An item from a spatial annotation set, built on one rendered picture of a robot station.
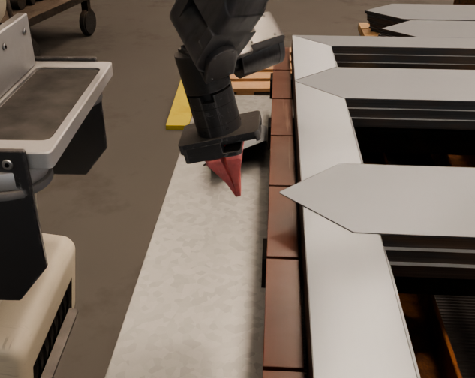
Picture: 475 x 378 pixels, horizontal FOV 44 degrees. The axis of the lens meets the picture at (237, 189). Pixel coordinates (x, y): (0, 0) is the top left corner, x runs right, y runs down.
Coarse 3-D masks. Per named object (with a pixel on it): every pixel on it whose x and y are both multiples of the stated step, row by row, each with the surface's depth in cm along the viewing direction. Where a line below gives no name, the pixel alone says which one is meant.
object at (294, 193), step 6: (294, 186) 80; (300, 186) 80; (282, 192) 78; (288, 192) 78; (294, 192) 78; (300, 192) 78; (288, 198) 77; (294, 198) 77; (300, 198) 77; (300, 204) 76
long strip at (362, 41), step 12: (300, 36) 145; (312, 36) 145; (324, 36) 145; (336, 36) 145; (348, 36) 145; (360, 36) 145; (372, 36) 145; (444, 48) 136; (456, 48) 136; (468, 48) 136
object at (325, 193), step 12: (336, 168) 84; (312, 180) 81; (324, 180) 81; (336, 180) 81; (312, 192) 78; (324, 192) 78; (336, 192) 78; (312, 204) 76; (324, 204) 76; (336, 204) 76; (348, 204) 76; (324, 216) 73; (336, 216) 73; (348, 216) 73; (348, 228) 71
